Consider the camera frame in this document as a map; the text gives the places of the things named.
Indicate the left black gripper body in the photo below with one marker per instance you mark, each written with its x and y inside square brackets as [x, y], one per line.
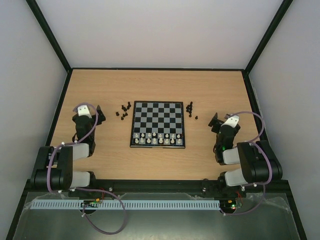
[74, 119]

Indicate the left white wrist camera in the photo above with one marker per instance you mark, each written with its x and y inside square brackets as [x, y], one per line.
[83, 109]

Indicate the black white chess board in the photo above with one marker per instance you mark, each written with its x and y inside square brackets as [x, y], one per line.
[160, 117]

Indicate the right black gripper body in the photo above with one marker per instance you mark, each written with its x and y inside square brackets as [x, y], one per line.
[218, 125]

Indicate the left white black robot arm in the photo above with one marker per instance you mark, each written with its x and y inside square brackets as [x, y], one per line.
[53, 169]

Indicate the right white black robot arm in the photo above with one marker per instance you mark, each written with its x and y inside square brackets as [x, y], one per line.
[258, 164]

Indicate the grey slotted cable duct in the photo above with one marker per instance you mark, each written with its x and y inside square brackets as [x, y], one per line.
[61, 204]

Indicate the black aluminium frame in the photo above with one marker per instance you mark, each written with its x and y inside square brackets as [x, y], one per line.
[162, 186]

